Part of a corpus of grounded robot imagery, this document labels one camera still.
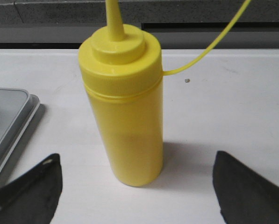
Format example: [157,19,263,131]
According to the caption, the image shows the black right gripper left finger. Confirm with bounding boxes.
[0,154,63,224]

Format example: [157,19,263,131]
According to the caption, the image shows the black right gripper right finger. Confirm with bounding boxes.
[212,151,279,224]

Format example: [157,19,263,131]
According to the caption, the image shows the yellow squeeze bottle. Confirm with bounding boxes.
[78,0,249,187]

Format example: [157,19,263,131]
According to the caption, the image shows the silver digital kitchen scale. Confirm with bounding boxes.
[0,88,40,173]

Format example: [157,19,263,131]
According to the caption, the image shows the grey stone counter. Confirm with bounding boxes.
[0,0,279,49]

